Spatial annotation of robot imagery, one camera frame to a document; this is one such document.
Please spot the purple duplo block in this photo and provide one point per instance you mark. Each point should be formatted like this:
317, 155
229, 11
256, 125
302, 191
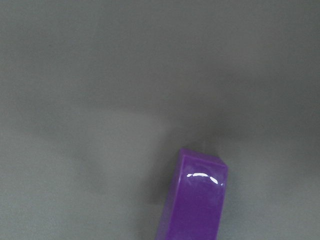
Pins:
194, 203

